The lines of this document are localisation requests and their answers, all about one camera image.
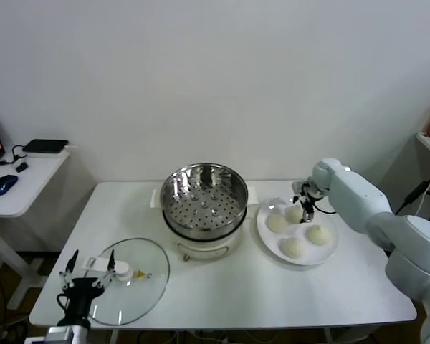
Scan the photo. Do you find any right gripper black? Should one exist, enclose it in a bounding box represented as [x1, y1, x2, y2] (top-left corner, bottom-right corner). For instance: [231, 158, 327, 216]
[292, 191, 320, 224]

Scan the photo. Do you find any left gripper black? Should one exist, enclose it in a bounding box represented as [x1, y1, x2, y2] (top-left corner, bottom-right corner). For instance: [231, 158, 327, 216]
[59, 249, 116, 326]

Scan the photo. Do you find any white steamed baozi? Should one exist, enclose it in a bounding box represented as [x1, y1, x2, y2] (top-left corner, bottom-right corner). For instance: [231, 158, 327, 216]
[279, 236, 307, 259]
[284, 206, 304, 224]
[306, 224, 333, 247]
[267, 214, 290, 234]

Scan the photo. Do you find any stainless steel steamer basket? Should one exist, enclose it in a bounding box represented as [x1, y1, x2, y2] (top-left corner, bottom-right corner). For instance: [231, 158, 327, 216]
[160, 163, 249, 234]

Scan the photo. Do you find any white round plate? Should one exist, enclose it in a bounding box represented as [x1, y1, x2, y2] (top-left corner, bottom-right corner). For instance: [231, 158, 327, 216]
[255, 196, 340, 267]

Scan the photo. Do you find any white side table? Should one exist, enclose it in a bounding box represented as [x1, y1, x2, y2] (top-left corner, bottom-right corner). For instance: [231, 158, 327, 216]
[0, 145, 80, 311]

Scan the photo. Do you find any blue computer mouse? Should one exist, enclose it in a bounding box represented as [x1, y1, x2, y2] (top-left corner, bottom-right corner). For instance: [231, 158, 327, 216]
[0, 174, 19, 196]

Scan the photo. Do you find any flat black box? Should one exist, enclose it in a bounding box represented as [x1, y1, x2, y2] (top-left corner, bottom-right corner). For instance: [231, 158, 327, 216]
[22, 138, 70, 156]

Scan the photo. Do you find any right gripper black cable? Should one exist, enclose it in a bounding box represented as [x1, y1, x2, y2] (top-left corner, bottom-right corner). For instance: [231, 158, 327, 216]
[313, 200, 338, 216]

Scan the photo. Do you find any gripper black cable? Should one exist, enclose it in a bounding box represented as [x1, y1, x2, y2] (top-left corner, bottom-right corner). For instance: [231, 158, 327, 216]
[56, 292, 71, 316]
[313, 200, 338, 216]

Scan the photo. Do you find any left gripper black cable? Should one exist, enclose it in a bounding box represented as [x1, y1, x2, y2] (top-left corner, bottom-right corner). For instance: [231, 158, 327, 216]
[56, 292, 71, 316]

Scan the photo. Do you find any glass lid white handle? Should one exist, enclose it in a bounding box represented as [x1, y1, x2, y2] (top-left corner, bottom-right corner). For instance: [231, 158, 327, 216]
[81, 236, 171, 327]

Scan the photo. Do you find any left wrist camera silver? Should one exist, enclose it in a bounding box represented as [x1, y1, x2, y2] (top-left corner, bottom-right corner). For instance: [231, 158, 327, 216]
[44, 325, 75, 344]

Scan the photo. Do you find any black power adapter cable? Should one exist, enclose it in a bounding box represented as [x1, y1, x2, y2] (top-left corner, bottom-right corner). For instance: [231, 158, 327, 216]
[393, 181, 430, 218]

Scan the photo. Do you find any thin black cable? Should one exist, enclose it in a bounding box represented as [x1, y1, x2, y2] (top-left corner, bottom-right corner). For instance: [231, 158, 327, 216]
[0, 144, 32, 166]

